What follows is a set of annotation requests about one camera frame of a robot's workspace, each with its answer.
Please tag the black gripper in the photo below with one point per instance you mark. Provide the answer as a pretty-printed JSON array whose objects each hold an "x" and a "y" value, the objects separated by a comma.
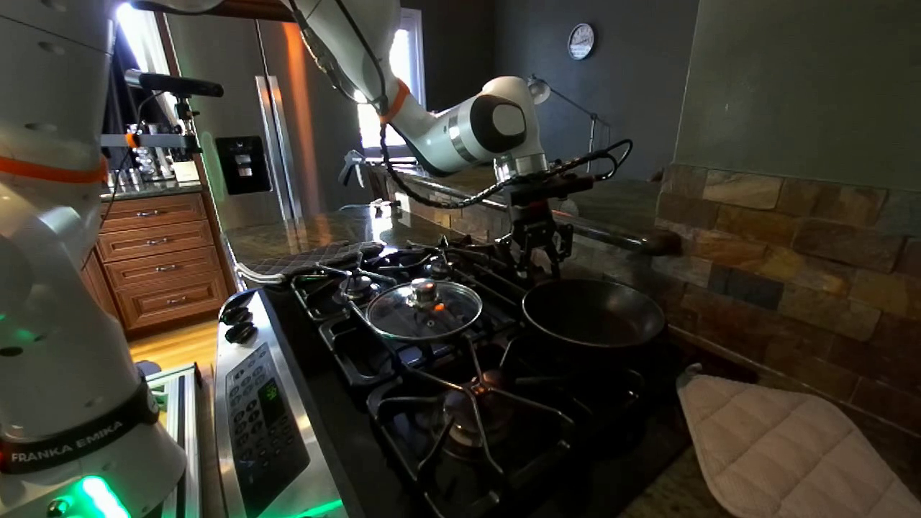
[{"x": 542, "y": 221}]

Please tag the black frying pan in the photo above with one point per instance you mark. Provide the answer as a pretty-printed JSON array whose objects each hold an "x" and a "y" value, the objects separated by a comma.
[{"x": 591, "y": 313}]

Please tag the glass lid with metal knob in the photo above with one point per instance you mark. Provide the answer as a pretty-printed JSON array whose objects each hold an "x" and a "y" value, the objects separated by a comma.
[{"x": 405, "y": 319}]

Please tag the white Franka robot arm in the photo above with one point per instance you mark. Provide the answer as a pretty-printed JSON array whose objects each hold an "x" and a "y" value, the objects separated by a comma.
[{"x": 58, "y": 336}]

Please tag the black gas stove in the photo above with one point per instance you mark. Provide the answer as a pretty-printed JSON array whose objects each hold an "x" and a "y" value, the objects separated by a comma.
[{"x": 434, "y": 434}]

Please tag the stainless steel refrigerator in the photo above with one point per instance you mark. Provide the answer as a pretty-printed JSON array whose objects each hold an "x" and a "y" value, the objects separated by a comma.
[{"x": 290, "y": 162}]

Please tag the beige quilted pot holder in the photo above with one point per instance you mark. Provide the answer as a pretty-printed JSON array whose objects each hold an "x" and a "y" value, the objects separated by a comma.
[{"x": 786, "y": 449}]

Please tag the black stove knob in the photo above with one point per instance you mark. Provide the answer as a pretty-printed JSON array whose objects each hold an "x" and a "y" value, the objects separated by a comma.
[
  {"x": 237, "y": 306},
  {"x": 242, "y": 331}
]

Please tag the black fridge dispenser panel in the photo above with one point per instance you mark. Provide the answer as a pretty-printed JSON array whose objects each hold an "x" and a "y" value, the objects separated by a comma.
[{"x": 242, "y": 166}]

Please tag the wooden drawer cabinet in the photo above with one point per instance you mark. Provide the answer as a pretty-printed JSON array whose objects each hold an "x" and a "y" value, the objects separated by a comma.
[{"x": 163, "y": 261}]

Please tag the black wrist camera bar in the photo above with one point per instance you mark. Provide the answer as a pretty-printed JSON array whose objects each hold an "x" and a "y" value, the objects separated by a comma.
[{"x": 550, "y": 186}]

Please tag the round wall clock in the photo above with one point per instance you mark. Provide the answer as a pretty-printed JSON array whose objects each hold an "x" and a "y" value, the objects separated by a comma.
[{"x": 583, "y": 41}]

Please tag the metal robot stand frame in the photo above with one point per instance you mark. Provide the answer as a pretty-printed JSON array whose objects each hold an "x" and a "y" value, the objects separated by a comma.
[{"x": 178, "y": 434}]

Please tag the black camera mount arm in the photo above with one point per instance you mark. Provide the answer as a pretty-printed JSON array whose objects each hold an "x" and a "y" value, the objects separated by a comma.
[{"x": 153, "y": 139}]

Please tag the black stereo camera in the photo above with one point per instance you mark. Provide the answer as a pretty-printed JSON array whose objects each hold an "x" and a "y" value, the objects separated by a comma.
[{"x": 173, "y": 85}]

